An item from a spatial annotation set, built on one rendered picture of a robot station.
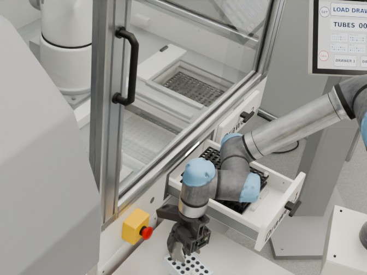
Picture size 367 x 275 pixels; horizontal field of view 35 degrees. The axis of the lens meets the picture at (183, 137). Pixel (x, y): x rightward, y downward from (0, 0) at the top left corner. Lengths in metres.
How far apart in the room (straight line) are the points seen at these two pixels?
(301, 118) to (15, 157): 0.91
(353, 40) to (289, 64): 1.08
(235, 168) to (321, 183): 1.44
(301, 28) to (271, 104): 0.55
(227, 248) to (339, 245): 0.33
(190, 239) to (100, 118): 0.45
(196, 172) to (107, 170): 0.21
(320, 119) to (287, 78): 2.00
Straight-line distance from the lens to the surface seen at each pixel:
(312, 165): 2.79
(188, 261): 1.73
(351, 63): 2.39
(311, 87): 3.43
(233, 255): 1.81
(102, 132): 1.32
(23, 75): 0.79
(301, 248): 2.90
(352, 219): 1.93
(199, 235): 1.57
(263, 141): 1.52
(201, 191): 1.45
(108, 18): 1.16
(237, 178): 1.46
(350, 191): 3.34
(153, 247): 1.79
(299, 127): 1.50
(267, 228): 1.69
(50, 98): 0.79
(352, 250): 1.84
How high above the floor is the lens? 2.13
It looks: 39 degrees down
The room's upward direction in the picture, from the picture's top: 9 degrees clockwise
